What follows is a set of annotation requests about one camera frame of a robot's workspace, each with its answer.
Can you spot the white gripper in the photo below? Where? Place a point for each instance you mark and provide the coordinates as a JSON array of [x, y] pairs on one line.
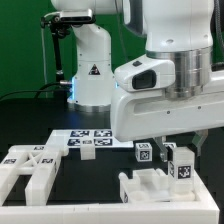
[[147, 114]]

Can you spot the white chair seat part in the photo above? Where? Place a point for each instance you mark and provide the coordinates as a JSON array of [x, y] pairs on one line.
[[150, 186]]

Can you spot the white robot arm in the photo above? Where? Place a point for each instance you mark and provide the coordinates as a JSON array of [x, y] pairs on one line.
[[171, 88]]

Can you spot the white tagged cube right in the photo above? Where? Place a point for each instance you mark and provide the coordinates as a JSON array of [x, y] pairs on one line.
[[170, 145]]

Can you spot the white tagged cube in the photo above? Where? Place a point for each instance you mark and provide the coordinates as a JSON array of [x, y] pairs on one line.
[[143, 152], [170, 145]]

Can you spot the white tagged cube left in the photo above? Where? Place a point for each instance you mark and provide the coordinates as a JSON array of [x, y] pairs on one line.
[[143, 152]]

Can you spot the white U-shaped fence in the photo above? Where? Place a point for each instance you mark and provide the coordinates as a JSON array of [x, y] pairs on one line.
[[203, 210]]

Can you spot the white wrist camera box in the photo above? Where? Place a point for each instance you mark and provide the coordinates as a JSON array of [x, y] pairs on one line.
[[145, 73]]

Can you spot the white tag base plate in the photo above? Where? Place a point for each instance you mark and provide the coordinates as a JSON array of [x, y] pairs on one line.
[[103, 138]]

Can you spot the white chair back frame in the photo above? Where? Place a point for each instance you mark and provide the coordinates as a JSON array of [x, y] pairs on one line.
[[40, 162]]

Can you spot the grey mounted camera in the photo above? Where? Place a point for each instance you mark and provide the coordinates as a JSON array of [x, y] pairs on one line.
[[76, 17]]

